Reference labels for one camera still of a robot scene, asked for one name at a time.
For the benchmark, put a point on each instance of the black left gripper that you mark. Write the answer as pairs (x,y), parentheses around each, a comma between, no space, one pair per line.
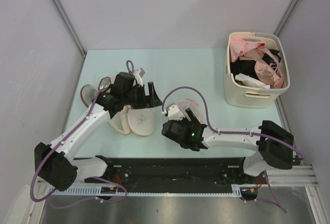
(153,101)

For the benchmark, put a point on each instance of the pink bras in basket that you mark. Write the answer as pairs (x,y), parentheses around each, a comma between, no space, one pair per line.
(243,50)

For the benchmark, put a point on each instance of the white bra in basket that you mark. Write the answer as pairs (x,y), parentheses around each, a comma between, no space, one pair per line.
(251,82)

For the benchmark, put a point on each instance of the cream plastic laundry basket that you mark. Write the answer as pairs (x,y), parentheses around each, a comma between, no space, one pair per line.
(242,96)

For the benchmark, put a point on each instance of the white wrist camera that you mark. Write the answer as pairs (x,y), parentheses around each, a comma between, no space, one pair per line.
(173,112)
(138,74)

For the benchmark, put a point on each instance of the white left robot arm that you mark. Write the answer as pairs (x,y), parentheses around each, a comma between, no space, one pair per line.
(55,162)

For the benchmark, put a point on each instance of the black garment in basket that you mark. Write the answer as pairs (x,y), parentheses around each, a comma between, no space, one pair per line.
(247,67)

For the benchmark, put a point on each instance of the silver brown-rimmed bra cup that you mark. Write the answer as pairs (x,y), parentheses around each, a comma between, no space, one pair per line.
(88,95)

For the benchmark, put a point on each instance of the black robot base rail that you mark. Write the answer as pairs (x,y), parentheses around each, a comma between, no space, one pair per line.
(186,172)

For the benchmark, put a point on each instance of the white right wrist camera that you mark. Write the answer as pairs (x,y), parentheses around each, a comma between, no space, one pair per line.
(173,112)

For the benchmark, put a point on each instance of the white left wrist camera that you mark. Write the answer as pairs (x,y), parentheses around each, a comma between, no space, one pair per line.
(138,74)

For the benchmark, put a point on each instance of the white slotted cable duct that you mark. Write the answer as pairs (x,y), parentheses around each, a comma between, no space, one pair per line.
(109,190)

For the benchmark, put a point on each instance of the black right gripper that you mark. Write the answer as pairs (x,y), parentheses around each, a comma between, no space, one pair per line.
(192,116)

